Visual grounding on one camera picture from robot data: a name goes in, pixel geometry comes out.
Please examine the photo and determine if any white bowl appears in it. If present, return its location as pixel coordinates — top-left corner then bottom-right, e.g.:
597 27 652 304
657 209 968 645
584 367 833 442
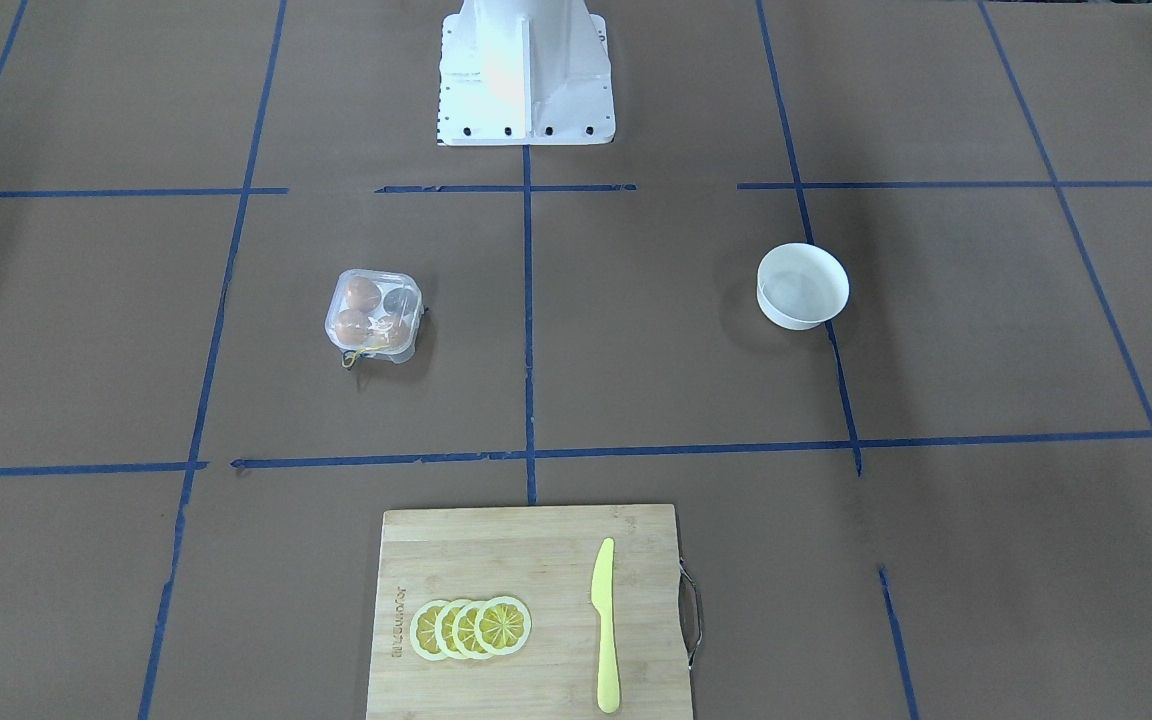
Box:
755 243 851 331

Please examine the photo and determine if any clear plastic egg box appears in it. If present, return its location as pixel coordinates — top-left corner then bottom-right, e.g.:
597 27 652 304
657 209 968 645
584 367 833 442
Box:
324 270 429 372

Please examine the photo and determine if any brown egg in box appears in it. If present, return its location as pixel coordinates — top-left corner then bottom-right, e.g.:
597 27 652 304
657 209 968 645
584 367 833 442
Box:
344 275 382 313
332 306 370 347

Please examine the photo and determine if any yellow plastic knife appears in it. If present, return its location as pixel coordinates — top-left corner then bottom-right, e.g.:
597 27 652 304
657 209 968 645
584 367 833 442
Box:
590 537 621 715

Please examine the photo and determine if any brown egg in box near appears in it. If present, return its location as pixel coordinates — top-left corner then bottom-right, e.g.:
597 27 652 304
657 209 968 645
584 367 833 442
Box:
332 306 370 347

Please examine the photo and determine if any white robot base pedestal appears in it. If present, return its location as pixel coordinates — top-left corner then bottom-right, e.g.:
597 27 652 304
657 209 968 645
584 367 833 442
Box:
435 1 617 147

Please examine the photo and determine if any wooden cutting board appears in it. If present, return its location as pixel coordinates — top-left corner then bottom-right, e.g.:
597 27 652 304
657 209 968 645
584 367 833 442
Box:
365 503 694 719

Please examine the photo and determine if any lemon slice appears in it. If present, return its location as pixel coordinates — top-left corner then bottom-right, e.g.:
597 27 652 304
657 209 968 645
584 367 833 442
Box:
433 598 470 660
473 596 532 657
450 600 497 661
408 600 450 662

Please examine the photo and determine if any brown egg in box far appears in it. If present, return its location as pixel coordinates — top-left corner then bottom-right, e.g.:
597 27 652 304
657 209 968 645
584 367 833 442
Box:
344 275 382 313

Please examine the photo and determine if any brown egg from bowl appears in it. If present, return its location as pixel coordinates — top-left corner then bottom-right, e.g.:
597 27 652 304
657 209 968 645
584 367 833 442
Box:
369 314 411 353

